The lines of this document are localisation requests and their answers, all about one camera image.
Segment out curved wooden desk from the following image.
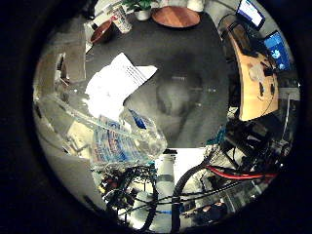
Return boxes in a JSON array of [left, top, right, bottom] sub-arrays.
[[226, 31, 281, 123]]

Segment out round wooden board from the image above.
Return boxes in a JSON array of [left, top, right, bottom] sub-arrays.
[[151, 5, 202, 29]]

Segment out printed drink can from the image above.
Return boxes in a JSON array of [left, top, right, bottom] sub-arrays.
[[111, 4, 134, 34]]

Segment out clear plastic water bottle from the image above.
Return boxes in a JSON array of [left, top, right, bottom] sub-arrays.
[[90, 107, 169, 165]]

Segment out thick black cable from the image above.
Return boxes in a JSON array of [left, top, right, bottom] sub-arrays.
[[170, 161, 213, 234]]

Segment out white paper sheets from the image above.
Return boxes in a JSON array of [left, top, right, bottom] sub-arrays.
[[84, 52, 159, 122]]

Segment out brown wooden bowl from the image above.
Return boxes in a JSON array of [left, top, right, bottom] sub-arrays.
[[89, 19, 115, 46]]

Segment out red cable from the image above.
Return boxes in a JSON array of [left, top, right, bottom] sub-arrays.
[[204, 164, 279, 180]]

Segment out open laptop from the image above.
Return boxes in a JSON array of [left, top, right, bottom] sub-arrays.
[[236, 0, 266, 31]]

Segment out computer monitor blue screen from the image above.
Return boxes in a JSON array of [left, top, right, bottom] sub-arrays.
[[262, 29, 293, 72]]

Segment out potted green plant white pot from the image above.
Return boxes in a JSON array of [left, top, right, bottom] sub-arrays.
[[121, 0, 159, 21]]

